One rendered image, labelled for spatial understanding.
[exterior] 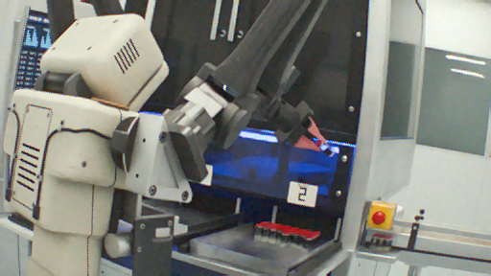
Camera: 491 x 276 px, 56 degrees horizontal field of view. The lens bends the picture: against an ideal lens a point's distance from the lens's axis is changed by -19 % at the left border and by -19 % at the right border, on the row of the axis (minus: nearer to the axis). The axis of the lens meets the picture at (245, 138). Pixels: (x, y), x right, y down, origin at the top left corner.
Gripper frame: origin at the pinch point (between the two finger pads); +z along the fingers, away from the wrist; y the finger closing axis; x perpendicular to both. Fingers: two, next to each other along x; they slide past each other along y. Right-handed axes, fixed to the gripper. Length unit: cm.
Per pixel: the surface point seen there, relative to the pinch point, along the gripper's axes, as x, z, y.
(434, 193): 349, 347, -17
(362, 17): 32.7, 1.6, 32.9
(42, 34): 54, -72, -33
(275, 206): 33.1, 20.0, -28.9
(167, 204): 48, -2, -54
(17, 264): 81, -32, -146
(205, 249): -3.6, -5.9, -35.9
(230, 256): -7.6, -1.8, -32.2
